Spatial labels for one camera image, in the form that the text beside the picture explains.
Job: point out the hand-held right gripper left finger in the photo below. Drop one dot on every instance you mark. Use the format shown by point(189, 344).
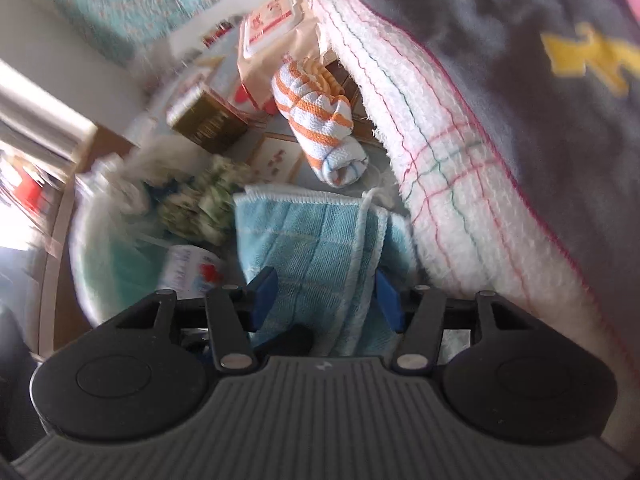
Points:
point(263, 297)

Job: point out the gold brown small box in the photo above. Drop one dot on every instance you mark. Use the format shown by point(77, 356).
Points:
point(207, 120)

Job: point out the grey quilt with yellow print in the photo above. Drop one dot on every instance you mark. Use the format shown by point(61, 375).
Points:
point(500, 110)

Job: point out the pink wet wipes pack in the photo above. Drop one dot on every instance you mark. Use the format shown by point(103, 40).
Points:
point(272, 45)

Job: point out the white plastic bag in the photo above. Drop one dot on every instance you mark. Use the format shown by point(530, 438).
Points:
point(110, 260)

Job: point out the light blue towel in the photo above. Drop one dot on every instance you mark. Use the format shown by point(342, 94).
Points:
point(310, 245)

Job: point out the orange striped towel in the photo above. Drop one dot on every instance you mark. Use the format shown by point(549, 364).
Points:
point(320, 120)

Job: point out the green floral scrunchie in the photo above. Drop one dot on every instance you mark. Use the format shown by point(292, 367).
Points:
point(205, 200)

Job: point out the white yogurt cup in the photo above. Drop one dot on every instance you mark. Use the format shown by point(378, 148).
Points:
point(192, 270)

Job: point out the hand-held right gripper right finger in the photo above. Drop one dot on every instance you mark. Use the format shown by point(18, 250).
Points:
point(387, 305)

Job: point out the teal floral hanging cloth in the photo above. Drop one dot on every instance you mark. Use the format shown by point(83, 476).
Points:
point(150, 0)

